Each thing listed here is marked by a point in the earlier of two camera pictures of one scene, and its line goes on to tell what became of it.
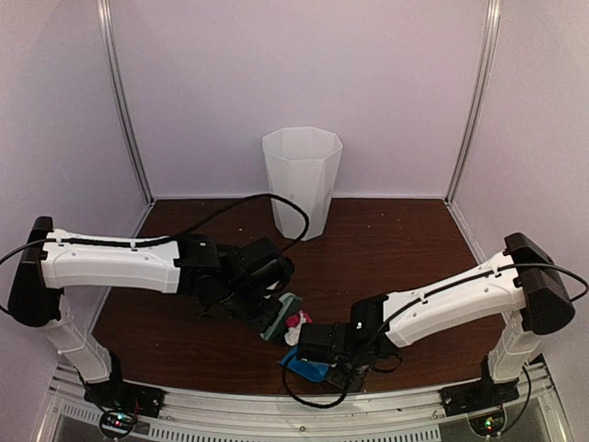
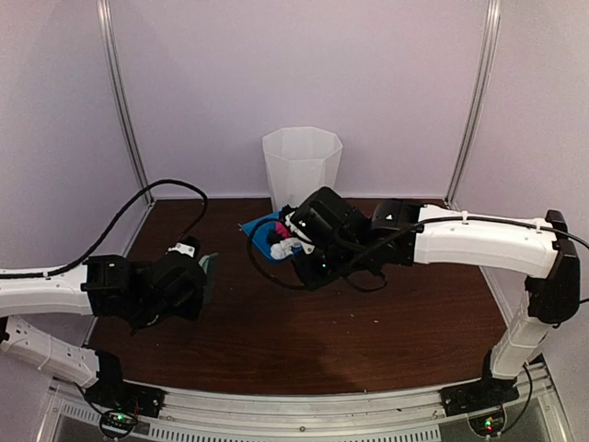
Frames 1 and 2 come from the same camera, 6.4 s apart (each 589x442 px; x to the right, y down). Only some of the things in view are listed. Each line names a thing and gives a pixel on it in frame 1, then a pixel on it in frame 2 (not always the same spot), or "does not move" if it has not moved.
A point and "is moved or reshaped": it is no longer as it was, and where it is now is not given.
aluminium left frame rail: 108,15 does not move
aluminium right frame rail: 472,121 does not move
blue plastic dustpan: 311,369 -> 258,228
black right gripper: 355,382 -> 311,276
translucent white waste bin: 302,163 does not move
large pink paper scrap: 293,320 -> 280,228
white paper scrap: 292,334 is moved or reshaped
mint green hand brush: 276,330 is moved or reshaped
